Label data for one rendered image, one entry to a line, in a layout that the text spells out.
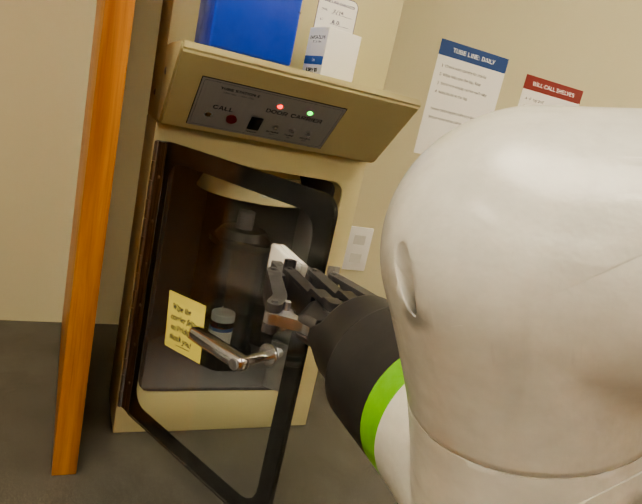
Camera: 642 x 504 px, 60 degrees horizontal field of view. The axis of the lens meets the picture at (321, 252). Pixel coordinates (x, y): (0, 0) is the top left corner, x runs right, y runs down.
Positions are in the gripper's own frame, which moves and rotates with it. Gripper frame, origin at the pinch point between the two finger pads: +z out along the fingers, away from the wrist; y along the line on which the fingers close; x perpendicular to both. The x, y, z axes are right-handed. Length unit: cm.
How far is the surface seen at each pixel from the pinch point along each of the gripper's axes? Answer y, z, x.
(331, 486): -19.2, 11.6, 37.0
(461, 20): -61, 70, -44
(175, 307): 6.5, 18.2, 12.3
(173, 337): 6.2, 17.6, 16.3
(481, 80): -71, 70, -32
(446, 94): -62, 70, -27
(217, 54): 6.8, 16.0, -19.3
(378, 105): -15.2, 16.8, -18.1
